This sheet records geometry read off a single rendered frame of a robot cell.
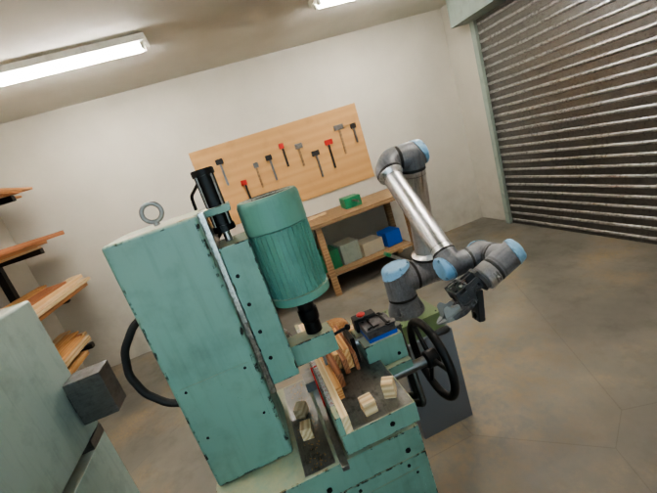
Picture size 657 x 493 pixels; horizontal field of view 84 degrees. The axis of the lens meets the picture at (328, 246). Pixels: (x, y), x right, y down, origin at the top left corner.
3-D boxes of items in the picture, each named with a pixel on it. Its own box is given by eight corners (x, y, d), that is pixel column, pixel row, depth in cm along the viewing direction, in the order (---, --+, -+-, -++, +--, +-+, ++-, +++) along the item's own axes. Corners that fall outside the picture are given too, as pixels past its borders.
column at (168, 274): (294, 453, 104) (195, 215, 86) (218, 490, 100) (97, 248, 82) (283, 406, 125) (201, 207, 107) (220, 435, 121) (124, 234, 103)
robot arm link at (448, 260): (366, 149, 161) (449, 274, 126) (391, 141, 163) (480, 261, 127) (365, 167, 170) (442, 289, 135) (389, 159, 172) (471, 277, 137)
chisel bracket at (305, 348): (341, 353, 111) (332, 329, 109) (297, 372, 109) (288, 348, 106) (334, 342, 118) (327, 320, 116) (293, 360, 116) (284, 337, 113)
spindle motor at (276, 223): (336, 292, 101) (301, 185, 94) (277, 317, 98) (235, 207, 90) (322, 276, 118) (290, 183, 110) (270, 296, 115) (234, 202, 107)
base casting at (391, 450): (426, 451, 102) (418, 425, 100) (227, 554, 92) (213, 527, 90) (369, 370, 145) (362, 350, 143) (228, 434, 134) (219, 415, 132)
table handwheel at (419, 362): (416, 350, 145) (462, 414, 122) (371, 371, 141) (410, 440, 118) (413, 298, 128) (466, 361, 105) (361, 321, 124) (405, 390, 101)
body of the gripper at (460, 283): (442, 289, 124) (467, 266, 125) (454, 306, 127) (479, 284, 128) (455, 295, 117) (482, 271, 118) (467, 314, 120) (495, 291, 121)
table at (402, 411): (452, 405, 98) (447, 386, 96) (348, 457, 92) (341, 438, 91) (370, 320, 155) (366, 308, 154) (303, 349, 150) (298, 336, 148)
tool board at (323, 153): (375, 175, 456) (355, 102, 433) (219, 231, 417) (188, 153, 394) (373, 175, 460) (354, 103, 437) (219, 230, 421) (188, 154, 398)
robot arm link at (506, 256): (514, 254, 131) (535, 259, 121) (489, 278, 130) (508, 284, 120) (501, 235, 129) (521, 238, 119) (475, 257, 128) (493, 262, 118)
